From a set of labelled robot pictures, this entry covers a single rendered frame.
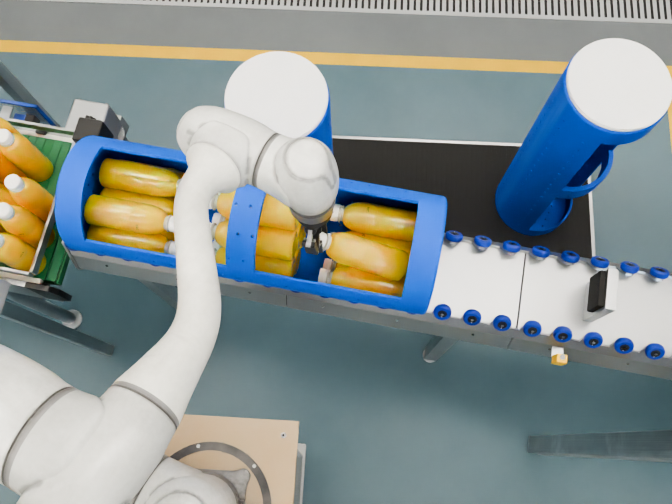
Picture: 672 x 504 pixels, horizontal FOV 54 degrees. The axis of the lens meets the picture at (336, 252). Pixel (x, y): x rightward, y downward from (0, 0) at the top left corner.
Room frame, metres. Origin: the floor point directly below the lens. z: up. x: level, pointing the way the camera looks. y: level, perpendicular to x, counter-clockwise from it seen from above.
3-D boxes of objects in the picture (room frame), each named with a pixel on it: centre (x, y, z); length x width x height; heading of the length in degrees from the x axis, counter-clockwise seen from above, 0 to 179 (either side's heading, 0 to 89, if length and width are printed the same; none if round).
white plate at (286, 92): (0.90, 0.13, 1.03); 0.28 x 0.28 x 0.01
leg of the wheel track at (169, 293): (0.57, 0.61, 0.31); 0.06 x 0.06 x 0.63; 75
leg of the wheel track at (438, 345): (0.31, -0.34, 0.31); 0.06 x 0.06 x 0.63; 75
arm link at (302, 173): (0.44, 0.05, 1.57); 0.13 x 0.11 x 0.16; 60
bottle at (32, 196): (0.67, 0.78, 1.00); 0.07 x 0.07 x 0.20
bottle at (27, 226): (0.60, 0.80, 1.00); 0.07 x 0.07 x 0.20
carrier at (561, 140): (0.87, -0.78, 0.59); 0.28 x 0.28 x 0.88
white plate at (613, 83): (0.87, -0.78, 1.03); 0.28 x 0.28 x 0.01
